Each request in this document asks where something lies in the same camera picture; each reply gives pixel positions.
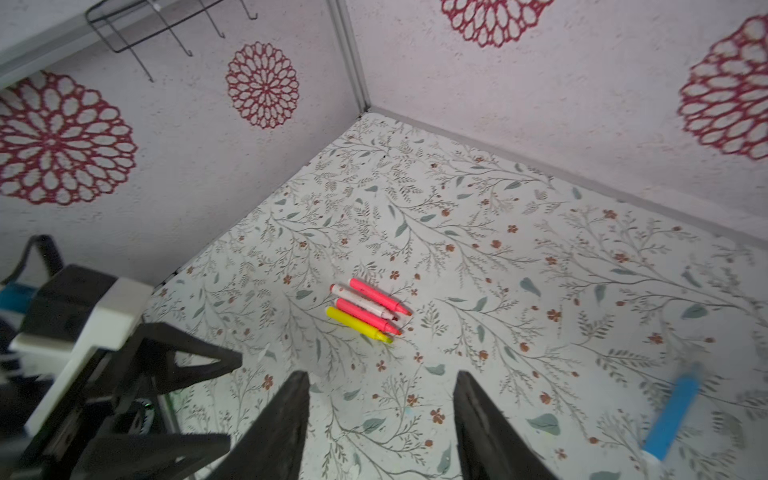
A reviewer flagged yellow highlighter pen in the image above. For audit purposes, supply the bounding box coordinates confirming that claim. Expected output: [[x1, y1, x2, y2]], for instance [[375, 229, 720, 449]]
[[326, 307, 393, 344]]

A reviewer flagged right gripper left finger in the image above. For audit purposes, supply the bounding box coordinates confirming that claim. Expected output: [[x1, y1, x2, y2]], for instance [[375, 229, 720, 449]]
[[208, 371, 310, 480]]

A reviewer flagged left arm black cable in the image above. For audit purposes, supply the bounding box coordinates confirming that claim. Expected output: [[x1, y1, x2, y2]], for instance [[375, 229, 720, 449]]
[[0, 234, 66, 286]]

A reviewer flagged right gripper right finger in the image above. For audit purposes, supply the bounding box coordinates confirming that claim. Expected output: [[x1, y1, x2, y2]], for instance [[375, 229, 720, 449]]
[[453, 371, 556, 480]]

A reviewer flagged white red marker pen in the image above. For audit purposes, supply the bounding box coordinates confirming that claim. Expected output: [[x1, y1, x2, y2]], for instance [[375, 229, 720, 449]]
[[330, 284, 396, 320]]

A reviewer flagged pink highlighter pen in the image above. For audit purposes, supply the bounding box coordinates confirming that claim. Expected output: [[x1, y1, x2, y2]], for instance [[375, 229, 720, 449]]
[[349, 278, 412, 316], [335, 299, 402, 336]]

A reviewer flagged black wire wall rack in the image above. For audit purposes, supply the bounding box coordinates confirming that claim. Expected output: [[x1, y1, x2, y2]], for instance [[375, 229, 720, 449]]
[[83, 0, 227, 83]]

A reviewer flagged lower pink highlighter pen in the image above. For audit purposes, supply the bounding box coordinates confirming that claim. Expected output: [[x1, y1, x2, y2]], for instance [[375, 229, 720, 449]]
[[335, 299, 402, 336]]

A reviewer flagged blue highlighter pen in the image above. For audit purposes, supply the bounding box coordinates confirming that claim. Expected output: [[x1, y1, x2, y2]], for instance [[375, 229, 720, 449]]
[[642, 362, 703, 466]]

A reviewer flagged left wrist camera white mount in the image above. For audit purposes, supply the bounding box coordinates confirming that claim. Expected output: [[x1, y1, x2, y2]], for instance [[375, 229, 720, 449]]
[[10, 265, 153, 436]]

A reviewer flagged upper pink highlighter pen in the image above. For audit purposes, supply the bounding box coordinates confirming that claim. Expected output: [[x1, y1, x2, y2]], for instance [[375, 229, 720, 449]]
[[349, 278, 412, 316]]

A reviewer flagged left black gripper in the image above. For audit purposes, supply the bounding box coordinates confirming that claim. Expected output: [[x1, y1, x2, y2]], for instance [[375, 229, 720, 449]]
[[1, 323, 243, 479]]

